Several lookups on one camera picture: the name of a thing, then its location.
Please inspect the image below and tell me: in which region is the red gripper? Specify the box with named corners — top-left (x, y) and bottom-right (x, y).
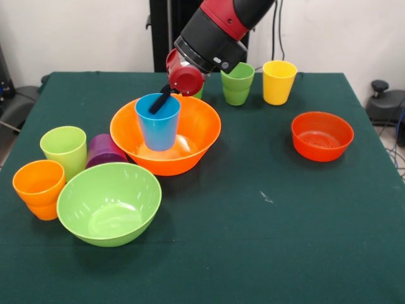
top-left (149, 49), bottom-right (205, 115)

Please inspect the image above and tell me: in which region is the blue cup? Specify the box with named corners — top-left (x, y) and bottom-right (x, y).
top-left (135, 92), bottom-right (182, 152)

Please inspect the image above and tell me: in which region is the large orange bowl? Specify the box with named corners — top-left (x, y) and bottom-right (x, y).
top-left (109, 94), bottom-right (222, 177)

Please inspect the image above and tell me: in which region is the purple cup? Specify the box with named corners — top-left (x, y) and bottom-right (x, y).
top-left (85, 133), bottom-right (129, 170)

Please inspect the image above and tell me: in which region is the lime green cup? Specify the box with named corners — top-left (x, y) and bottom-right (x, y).
top-left (39, 125), bottom-right (89, 183)

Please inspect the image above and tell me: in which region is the yellow cup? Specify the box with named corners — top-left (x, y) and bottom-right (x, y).
top-left (262, 60), bottom-right (299, 106)

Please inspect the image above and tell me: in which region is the large green bowl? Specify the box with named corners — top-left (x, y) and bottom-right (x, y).
top-left (56, 162), bottom-right (163, 248)

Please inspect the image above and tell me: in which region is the red bowl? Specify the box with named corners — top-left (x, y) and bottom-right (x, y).
top-left (291, 111), bottom-right (354, 163)

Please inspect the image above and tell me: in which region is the grey black device base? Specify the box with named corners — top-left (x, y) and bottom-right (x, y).
top-left (366, 79), bottom-right (405, 127)
top-left (0, 85), bottom-right (44, 134)

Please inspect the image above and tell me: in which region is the orange cup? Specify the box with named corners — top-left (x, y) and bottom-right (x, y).
top-left (12, 160), bottom-right (67, 206)
top-left (25, 199), bottom-right (60, 221)

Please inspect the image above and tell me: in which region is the dark green tablecloth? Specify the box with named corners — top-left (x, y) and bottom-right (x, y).
top-left (0, 71), bottom-right (405, 304)

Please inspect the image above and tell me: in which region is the black equipment box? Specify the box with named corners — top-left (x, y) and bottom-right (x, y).
top-left (0, 42), bottom-right (16, 103)

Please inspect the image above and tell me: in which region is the black wall cable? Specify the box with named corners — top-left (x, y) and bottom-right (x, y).
top-left (271, 0), bottom-right (287, 63)

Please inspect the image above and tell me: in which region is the tangle of floor cables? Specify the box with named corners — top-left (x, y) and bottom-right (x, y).
top-left (378, 107), bottom-right (405, 184)

